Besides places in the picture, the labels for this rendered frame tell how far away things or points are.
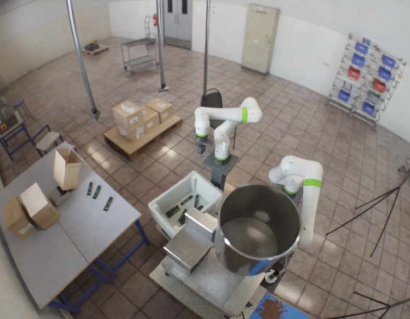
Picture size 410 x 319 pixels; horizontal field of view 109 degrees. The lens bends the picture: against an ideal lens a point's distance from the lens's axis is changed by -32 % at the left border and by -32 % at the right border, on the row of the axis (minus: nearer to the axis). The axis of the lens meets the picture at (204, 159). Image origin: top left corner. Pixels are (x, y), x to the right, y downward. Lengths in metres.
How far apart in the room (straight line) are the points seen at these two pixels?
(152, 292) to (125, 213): 0.95
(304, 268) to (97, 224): 2.29
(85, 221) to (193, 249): 1.23
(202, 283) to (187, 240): 0.25
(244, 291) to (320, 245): 2.00
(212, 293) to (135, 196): 2.08
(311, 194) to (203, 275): 0.78
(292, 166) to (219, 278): 0.78
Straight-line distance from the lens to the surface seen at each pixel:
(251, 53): 6.31
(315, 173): 1.39
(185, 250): 1.11
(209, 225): 1.04
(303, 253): 2.82
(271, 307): 1.90
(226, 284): 1.21
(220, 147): 1.86
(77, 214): 2.17
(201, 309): 1.66
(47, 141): 3.94
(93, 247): 1.94
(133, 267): 2.58
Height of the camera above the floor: 2.40
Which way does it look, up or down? 46 degrees down
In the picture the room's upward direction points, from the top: 3 degrees clockwise
